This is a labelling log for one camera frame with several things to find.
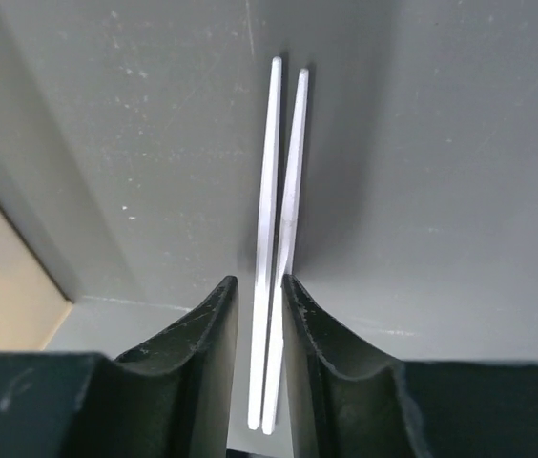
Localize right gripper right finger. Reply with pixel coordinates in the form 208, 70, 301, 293
282, 275, 538, 457

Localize cream divided utensil box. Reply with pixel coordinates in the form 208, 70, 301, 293
0, 210, 72, 351

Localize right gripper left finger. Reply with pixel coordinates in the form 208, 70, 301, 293
0, 276, 238, 457

